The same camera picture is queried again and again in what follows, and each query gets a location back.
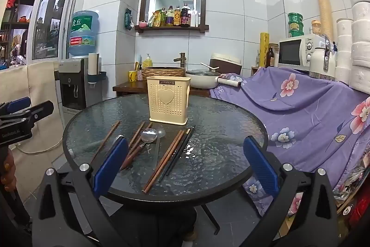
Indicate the brown wooden chopstick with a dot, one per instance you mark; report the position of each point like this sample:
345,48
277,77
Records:
166,161
137,134
111,134
148,127
162,161

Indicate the wooden framed mirror shelf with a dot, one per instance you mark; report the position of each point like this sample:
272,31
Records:
170,28

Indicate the small clear bottle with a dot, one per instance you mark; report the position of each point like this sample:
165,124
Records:
257,60

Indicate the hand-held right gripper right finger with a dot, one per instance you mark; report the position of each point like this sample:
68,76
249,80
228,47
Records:
260,166

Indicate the cream plastic utensil holder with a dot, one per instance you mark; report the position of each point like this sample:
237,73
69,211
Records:
167,99

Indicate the pink bowl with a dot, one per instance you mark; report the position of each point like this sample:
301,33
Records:
142,24

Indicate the pink patterned small bottle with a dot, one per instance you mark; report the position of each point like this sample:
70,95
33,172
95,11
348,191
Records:
140,73

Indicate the woven basin sink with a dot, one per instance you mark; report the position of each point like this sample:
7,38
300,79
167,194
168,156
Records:
164,72

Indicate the white pan with glass lid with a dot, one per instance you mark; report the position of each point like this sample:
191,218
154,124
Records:
202,79

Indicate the dark soy sauce bottle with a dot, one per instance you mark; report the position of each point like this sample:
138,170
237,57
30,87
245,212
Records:
186,17

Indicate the green hanging packet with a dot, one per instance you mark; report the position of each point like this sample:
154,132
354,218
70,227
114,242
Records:
128,20

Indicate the grey water dispenser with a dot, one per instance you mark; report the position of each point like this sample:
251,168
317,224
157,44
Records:
72,85

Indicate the white microwave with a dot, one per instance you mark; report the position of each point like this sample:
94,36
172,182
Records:
292,51

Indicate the black chopstick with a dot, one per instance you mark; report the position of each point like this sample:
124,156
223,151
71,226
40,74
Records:
182,148
175,154

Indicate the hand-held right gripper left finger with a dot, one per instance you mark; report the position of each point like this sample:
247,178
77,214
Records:
111,163

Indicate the sliding window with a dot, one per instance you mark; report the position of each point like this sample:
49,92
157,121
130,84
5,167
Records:
36,18

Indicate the wooden box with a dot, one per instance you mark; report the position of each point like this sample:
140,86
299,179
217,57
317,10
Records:
254,70

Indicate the purple floral cloth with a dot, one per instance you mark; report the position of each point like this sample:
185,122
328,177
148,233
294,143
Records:
303,114

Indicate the yellow snack bag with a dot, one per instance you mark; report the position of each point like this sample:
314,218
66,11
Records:
154,20

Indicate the white squeeze bottle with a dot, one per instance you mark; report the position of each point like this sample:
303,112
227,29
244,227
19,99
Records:
197,20
193,20

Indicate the white kettle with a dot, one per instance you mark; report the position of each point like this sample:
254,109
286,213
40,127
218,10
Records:
320,61

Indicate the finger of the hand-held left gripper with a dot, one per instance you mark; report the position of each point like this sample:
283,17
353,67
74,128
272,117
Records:
18,104
42,111

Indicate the green oil bottle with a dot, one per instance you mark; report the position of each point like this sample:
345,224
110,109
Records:
163,18

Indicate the yellow soap dispenser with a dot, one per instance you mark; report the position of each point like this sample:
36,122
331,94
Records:
147,62

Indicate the white rice paddle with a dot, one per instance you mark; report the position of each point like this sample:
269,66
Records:
208,65

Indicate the tall stack of paper cups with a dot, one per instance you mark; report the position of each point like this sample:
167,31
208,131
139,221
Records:
323,4

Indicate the blue water jug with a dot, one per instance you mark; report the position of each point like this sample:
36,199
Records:
83,33

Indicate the steel spoon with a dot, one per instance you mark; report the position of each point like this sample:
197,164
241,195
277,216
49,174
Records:
162,132

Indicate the person's left hand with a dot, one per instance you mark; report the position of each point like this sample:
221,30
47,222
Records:
7,170

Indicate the dark wooden counter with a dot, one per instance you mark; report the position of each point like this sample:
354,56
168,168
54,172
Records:
127,87

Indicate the brown and white rice cooker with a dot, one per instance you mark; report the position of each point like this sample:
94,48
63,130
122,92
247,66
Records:
228,63

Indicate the yellow wrap roll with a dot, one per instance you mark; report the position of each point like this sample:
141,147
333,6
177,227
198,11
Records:
264,50

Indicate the yellow cup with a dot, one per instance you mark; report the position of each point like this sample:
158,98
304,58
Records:
133,76

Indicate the dark teal wall holder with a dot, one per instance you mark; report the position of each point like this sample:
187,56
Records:
98,77

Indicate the clear plastic jar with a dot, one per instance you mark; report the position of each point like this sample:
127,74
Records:
316,27

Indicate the bronze faucet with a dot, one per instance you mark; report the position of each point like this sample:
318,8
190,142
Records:
181,60

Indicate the brown glass bottle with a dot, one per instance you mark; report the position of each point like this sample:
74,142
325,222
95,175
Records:
269,57

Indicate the dark display shelf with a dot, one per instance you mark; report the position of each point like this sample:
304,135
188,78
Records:
17,22

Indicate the orange label bottle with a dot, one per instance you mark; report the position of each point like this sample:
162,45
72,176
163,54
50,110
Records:
177,17

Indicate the purple label bottle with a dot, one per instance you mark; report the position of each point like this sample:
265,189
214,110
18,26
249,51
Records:
170,17

